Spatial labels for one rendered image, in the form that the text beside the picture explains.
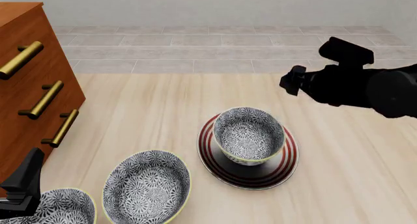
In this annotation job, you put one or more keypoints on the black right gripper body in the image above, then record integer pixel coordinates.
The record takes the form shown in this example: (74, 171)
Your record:
(291, 83)

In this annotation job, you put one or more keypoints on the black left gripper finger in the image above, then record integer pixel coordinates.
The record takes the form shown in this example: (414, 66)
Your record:
(27, 171)

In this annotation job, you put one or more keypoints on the black white patterned bowl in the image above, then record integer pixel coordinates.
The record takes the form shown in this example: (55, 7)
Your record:
(146, 187)
(249, 138)
(68, 207)

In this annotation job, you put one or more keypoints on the wooden cabinet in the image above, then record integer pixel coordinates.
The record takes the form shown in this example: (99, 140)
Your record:
(36, 62)

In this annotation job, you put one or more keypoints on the plate with red rings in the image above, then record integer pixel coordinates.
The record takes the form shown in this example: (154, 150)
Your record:
(251, 176)

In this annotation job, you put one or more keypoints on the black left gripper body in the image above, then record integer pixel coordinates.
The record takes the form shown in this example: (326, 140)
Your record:
(19, 204)

